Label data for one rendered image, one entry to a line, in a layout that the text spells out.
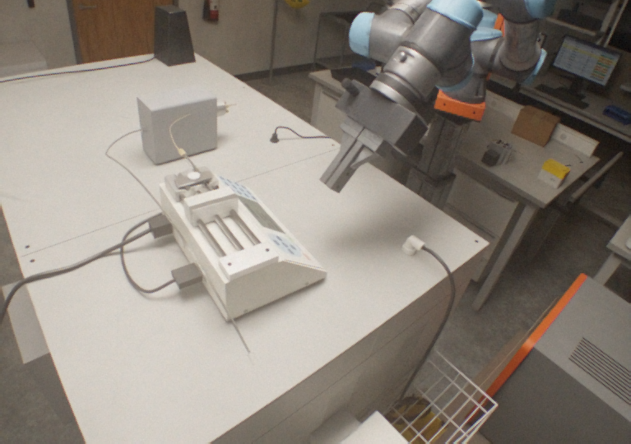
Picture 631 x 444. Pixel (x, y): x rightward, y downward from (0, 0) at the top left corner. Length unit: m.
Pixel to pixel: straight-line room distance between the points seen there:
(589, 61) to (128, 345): 4.02
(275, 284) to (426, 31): 0.40
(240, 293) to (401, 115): 0.31
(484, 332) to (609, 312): 1.41
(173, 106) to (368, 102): 0.39
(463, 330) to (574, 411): 1.52
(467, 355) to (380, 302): 1.94
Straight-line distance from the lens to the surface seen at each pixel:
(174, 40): 1.39
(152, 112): 0.81
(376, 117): 0.59
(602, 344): 1.27
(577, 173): 2.68
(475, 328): 2.69
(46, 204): 0.82
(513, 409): 1.31
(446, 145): 1.72
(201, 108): 0.85
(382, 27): 0.75
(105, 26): 4.46
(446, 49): 0.61
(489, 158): 2.30
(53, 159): 0.95
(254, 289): 0.55
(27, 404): 2.33
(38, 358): 1.04
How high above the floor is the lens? 1.90
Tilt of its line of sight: 37 degrees down
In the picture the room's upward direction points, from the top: 8 degrees clockwise
